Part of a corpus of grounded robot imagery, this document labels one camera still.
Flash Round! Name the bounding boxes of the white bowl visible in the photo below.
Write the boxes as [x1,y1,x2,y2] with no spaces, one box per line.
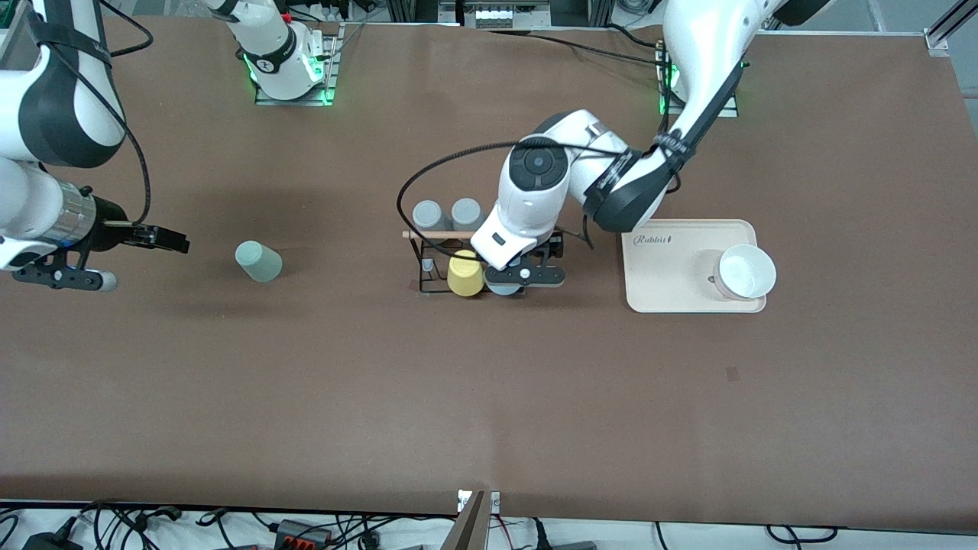
[714,244,777,300]

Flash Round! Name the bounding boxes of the grey cup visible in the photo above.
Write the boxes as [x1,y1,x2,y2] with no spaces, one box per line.
[413,200,448,245]
[451,197,485,235]

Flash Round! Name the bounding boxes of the long black table cable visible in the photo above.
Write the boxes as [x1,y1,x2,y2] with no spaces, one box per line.
[489,29,667,68]

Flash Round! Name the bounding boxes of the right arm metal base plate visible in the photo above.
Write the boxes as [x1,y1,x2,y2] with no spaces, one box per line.
[254,23,342,107]

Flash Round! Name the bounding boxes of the tangled black cables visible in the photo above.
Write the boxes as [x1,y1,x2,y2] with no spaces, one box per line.
[0,500,257,550]

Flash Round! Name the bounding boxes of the black wire cup rack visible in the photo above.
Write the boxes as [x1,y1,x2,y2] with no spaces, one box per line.
[403,228,566,296]

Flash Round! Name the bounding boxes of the beige rabbit tray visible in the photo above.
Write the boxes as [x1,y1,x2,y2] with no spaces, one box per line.
[620,219,767,314]

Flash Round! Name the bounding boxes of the yellow cup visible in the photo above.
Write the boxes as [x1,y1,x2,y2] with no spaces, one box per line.
[447,251,487,297]

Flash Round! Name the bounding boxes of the light blue cup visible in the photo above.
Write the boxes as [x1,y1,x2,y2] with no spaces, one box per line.
[487,260,533,297]

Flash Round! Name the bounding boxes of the grey angled post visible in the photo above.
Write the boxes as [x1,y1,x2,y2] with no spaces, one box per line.
[442,490,491,550]

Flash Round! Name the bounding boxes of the grey device with white buttons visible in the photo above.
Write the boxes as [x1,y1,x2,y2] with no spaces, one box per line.
[461,0,537,30]

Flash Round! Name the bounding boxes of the black power strip red switches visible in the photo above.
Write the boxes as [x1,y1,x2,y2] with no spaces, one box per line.
[274,519,335,549]

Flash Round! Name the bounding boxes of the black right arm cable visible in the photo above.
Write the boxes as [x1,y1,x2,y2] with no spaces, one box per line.
[98,0,155,228]

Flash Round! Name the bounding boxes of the mint green cup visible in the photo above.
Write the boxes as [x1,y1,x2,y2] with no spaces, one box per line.
[235,241,283,283]

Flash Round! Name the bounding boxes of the looped black cable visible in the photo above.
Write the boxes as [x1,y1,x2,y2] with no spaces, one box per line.
[766,524,839,545]

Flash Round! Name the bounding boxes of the black power adapter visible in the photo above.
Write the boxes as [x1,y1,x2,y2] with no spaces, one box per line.
[21,530,86,550]

